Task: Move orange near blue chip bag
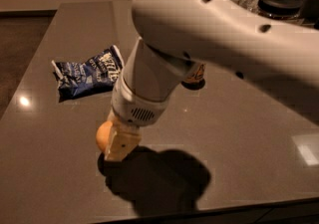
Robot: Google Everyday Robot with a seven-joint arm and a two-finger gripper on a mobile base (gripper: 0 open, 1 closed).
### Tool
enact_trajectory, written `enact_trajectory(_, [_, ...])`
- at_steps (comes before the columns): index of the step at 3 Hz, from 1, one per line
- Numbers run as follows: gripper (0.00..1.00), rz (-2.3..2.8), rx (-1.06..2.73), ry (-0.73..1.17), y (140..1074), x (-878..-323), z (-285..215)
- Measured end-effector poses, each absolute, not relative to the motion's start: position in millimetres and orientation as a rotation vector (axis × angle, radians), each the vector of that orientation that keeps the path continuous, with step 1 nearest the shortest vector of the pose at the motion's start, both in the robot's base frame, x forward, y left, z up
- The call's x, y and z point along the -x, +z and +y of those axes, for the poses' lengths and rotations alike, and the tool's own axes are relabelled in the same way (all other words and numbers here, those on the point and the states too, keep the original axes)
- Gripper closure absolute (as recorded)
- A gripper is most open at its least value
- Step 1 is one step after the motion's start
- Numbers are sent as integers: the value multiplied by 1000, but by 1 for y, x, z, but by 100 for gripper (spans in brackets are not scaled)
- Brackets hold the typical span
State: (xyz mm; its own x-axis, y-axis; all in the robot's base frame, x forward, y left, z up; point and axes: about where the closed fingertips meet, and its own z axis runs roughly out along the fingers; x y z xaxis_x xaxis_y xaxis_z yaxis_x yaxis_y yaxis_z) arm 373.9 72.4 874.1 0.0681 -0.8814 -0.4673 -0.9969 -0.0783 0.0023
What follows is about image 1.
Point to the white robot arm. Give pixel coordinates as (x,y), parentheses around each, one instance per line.
(175,36)

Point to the gold soda can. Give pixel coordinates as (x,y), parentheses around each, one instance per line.
(197,75)

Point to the glass jar with black lid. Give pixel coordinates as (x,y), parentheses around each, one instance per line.
(279,9)

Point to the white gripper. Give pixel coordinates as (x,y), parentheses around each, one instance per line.
(136,108)

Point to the blue chip bag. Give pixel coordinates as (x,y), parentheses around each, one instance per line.
(97,75)

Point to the orange fruit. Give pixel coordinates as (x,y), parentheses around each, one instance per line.
(103,135)

